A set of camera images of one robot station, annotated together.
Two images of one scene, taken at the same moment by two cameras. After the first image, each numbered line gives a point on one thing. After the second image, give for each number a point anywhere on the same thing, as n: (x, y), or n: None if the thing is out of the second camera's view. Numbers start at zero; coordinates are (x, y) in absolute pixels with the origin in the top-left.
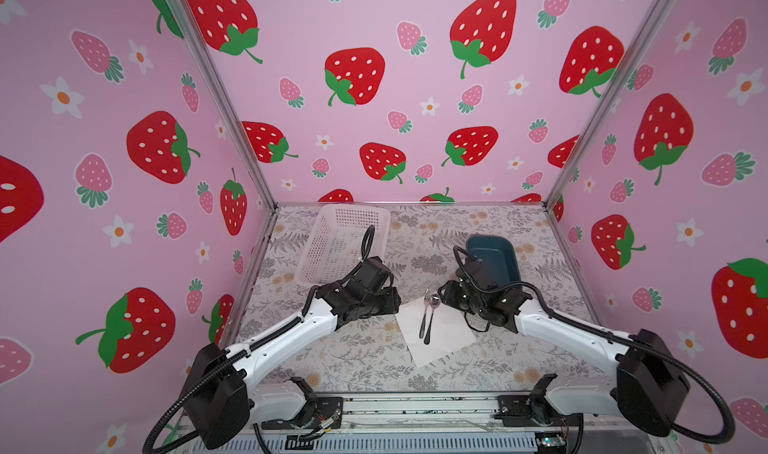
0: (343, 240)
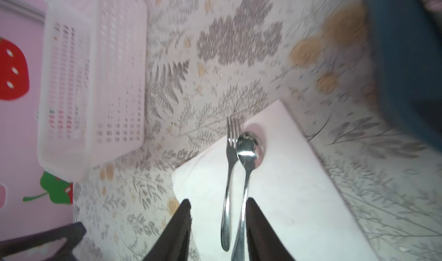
0: (92, 84)
